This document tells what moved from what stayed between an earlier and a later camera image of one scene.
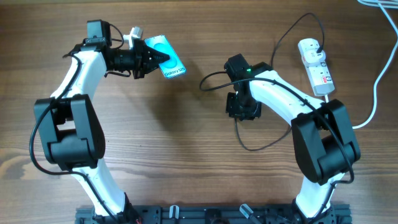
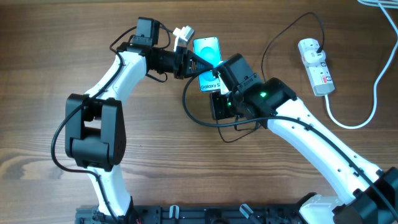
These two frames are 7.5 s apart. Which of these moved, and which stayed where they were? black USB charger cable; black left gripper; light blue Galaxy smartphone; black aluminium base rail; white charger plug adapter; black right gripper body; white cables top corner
Moved: light blue Galaxy smartphone; black USB charger cable; black right gripper body; black left gripper
Stayed: white cables top corner; black aluminium base rail; white charger plug adapter
